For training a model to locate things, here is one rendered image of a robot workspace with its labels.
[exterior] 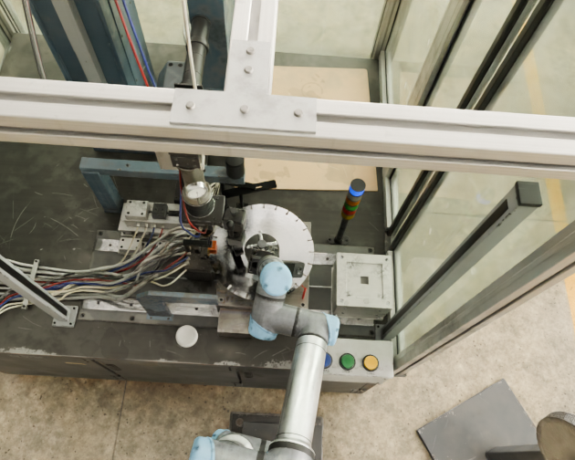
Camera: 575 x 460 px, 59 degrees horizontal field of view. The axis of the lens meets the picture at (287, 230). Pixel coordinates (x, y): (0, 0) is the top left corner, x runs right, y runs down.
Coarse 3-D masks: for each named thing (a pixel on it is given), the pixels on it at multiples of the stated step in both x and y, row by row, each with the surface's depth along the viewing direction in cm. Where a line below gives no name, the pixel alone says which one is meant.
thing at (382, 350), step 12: (336, 348) 154; (348, 348) 154; (360, 348) 154; (372, 348) 154; (384, 348) 155; (336, 360) 152; (360, 360) 153; (384, 360) 153; (324, 372) 151; (336, 372) 151; (348, 372) 151; (360, 372) 151; (372, 372) 151; (384, 372) 152
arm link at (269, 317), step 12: (264, 300) 123; (276, 300) 123; (252, 312) 125; (264, 312) 123; (276, 312) 123; (288, 312) 124; (252, 324) 125; (264, 324) 123; (276, 324) 123; (288, 324) 123; (264, 336) 124; (276, 336) 126
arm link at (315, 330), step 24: (312, 312) 125; (312, 336) 120; (336, 336) 122; (312, 360) 115; (288, 384) 113; (312, 384) 111; (288, 408) 107; (312, 408) 108; (288, 432) 103; (312, 432) 106; (264, 456) 98; (288, 456) 98; (312, 456) 101
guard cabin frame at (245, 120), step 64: (0, 0) 207; (256, 0) 55; (256, 64) 50; (384, 64) 215; (512, 64) 95; (0, 128) 49; (64, 128) 48; (128, 128) 47; (192, 128) 47; (256, 128) 47; (320, 128) 47; (384, 128) 48; (448, 128) 49; (512, 128) 49; (384, 192) 192; (448, 320) 115
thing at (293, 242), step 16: (240, 208) 166; (256, 208) 166; (272, 208) 166; (256, 224) 164; (272, 224) 164; (288, 224) 164; (224, 240) 161; (288, 240) 162; (304, 240) 162; (224, 256) 159; (240, 256) 159; (288, 256) 160; (304, 256) 160; (224, 272) 157; (240, 272) 157; (304, 272) 158; (240, 288) 155
